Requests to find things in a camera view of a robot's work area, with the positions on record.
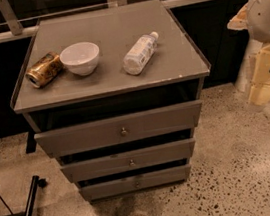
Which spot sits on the black stand leg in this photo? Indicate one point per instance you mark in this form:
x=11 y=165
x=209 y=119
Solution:
x=35 y=184

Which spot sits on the clear plastic bottle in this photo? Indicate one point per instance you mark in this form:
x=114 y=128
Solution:
x=140 y=54

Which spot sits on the grey drawer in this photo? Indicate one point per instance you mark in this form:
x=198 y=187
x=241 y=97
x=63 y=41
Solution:
x=116 y=130
x=131 y=160
x=135 y=183

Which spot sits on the white ceramic bowl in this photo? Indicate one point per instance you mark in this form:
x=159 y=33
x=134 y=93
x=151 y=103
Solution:
x=80 y=58

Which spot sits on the grey drawer cabinet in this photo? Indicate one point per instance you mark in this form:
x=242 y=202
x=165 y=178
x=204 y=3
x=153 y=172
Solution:
x=174 y=74

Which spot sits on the grey bottom drawer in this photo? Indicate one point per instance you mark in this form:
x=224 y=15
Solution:
x=135 y=183

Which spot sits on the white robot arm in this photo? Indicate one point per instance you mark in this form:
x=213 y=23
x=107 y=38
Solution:
x=254 y=17

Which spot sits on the grey top drawer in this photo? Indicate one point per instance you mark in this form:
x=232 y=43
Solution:
x=116 y=130

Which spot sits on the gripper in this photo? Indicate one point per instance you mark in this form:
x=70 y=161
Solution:
x=265 y=15

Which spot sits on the gold drink can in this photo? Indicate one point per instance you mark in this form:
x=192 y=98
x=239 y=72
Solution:
x=44 y=70

